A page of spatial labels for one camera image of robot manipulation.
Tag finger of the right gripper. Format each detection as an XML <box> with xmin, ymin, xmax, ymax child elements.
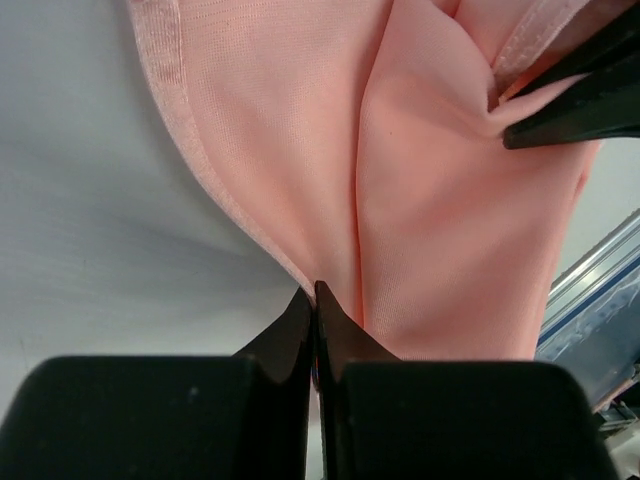
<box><xmin>503</xmin><ymin>59</ymin><xmax>639</xmax><ymax>150</ymax></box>
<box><xmin>515</xmin><ymin>4</ymin><xmax>639</xmax><ymax>97</ymax></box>

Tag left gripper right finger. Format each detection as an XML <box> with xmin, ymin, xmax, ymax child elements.
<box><xmin>313</xmin><ymin>282</ymin><xmax>617</xmax><ymax>479</ymax></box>

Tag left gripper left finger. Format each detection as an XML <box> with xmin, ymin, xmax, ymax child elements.
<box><xmin>1</xmin><ymin>291</ymin><xmax>312</xmax><ymax>479</ymax></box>

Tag pink cloth napkin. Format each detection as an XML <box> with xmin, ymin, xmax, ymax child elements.
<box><xmin>129</xmin><ymin>1</ymin><xmax>598</xmax><ymax>359</ymax></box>

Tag front aluminium rail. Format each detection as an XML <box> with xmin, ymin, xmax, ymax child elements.
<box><xmin>543</xmin><ymin>209</ymin><xmax>639</xmax><ymax>328</ymax></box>

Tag slotted cable duct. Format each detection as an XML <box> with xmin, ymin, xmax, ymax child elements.
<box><xmin>536</xmin><ymin>271</ymin><xmax>639</xmax><ymax>409</ymax></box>

